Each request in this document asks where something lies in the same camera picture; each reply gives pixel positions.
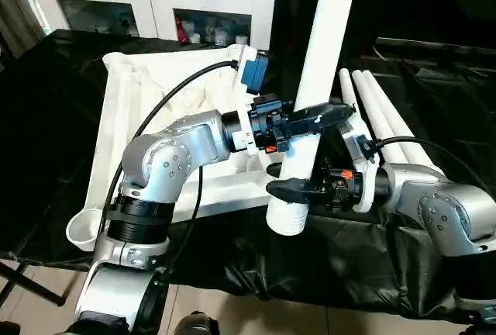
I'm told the black stand leg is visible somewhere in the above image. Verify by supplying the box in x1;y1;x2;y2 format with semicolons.
0;259;67;307

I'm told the long black bar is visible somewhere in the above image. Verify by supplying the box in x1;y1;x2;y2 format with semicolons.
375;36;496;55

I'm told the black mat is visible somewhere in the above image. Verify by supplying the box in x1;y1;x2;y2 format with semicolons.
0;28;496;319

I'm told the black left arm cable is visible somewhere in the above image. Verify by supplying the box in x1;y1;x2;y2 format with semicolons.
92;59;239;285

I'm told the white plastic table leg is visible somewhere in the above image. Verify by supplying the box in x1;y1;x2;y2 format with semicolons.
338;67;367;119
265;0;360;237
351;71;412;165
362;71;446;175

